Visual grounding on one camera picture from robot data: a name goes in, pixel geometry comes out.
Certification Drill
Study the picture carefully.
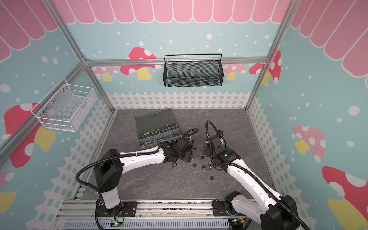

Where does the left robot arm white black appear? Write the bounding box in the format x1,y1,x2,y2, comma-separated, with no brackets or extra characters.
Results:
75,136,196,210

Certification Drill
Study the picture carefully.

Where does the black wire mesh basket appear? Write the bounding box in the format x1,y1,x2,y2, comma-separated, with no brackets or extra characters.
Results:
163,54,224,87

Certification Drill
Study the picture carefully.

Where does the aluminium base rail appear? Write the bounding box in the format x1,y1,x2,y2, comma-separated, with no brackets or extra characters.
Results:
51,197,265,230

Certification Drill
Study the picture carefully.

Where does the green plastic compartment organizer box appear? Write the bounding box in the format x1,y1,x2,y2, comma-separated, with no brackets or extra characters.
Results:
135,108,181,150

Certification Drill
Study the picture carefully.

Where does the white wire mesh basket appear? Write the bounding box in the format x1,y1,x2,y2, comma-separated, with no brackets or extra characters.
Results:
31,78,97,132

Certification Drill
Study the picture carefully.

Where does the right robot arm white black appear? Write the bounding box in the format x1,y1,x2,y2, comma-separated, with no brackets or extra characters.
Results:
204,134,309,230

